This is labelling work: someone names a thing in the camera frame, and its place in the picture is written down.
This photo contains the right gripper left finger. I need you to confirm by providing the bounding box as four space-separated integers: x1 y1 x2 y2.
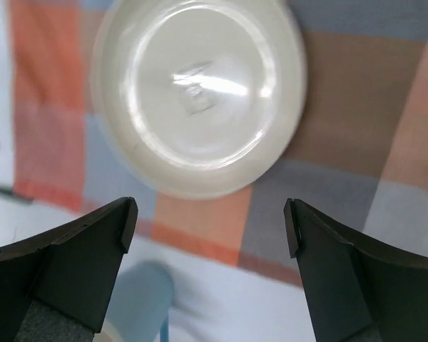
0 197 138 341

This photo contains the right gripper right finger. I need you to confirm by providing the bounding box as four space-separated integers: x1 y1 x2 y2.
284 199 428 341

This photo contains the light blue mug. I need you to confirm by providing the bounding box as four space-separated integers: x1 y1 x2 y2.
93 261 174 341

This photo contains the orange blue checkered cloth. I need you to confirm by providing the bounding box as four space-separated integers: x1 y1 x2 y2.
6 1 428 285

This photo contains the cream ceramic plate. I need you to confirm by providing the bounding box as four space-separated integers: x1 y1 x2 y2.
90 1 307 200

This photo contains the gold knife green handle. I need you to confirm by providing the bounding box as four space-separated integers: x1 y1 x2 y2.
0 185 34 204

